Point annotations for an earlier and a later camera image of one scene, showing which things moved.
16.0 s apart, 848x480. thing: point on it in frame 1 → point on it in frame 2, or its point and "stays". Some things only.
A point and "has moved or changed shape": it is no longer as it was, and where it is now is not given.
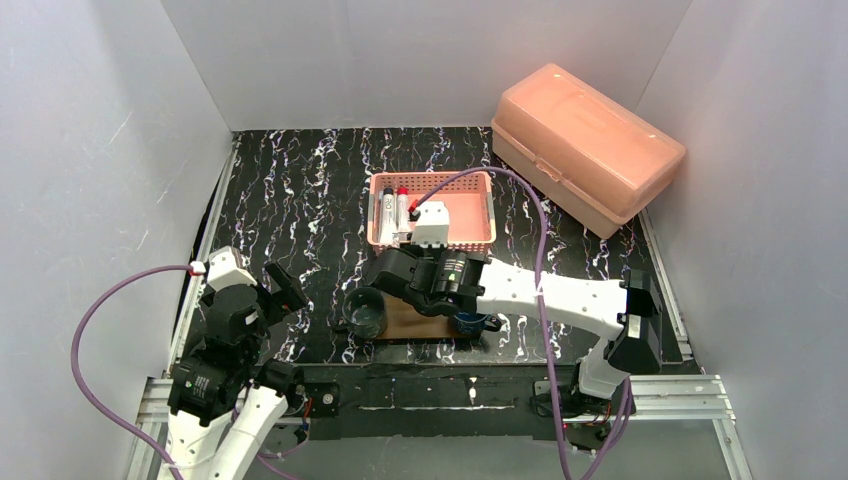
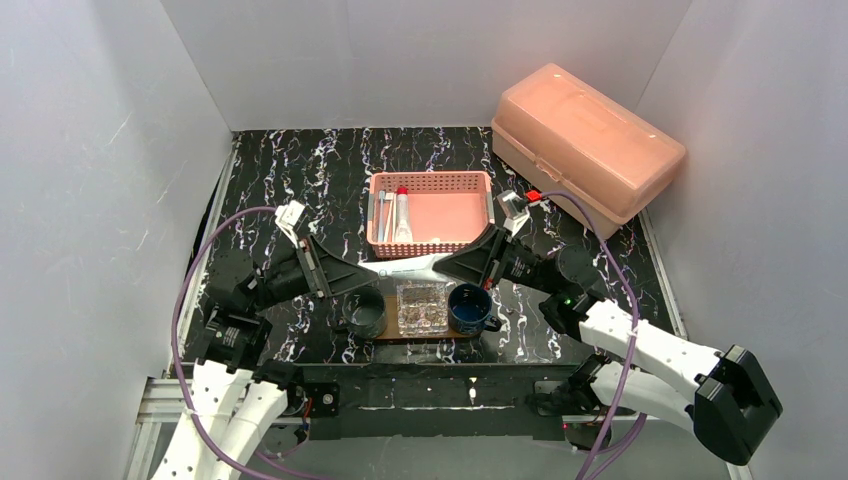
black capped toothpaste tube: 388,216 has moved or changed shape
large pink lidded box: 590,151 stays
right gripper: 411,280 → 496,259
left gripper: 276,299 → 314,266
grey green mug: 364,313 stays
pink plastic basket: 468,194 stays
